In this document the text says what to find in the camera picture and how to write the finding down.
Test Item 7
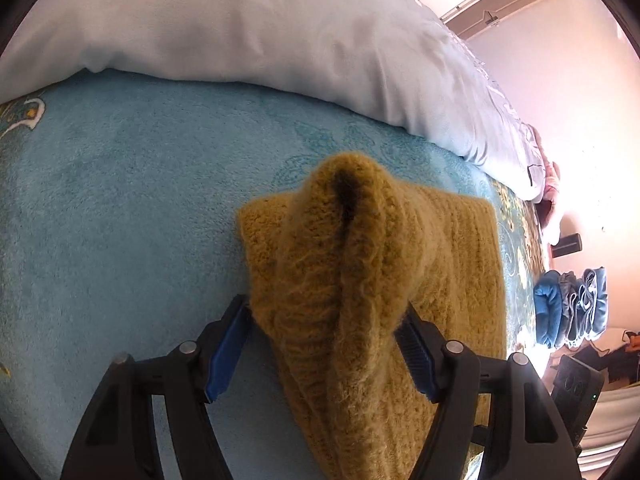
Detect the blue floral bed blanket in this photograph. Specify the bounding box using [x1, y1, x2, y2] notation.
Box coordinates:
[1, 70, 542, 479]

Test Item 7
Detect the mustard yellow knit sweater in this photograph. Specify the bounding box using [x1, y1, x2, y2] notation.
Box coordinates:
[238, 153, 506, 479]

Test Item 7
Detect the blue folded clothes pile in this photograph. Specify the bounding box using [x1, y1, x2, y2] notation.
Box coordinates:
[534, 266, 610, 350]

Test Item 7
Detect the beige room door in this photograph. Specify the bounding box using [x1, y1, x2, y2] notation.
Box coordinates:
[440, 0, 542, 40]

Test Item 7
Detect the light blue floral duvet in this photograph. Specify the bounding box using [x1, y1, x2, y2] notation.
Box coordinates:
[1, 0, 544, 202]

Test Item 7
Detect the pink fluffy blanket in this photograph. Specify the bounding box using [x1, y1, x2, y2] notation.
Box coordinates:
[529, 125, 563, 232]

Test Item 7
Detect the black camera box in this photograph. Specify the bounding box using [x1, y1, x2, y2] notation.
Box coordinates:
[551, 356, 604, 455]

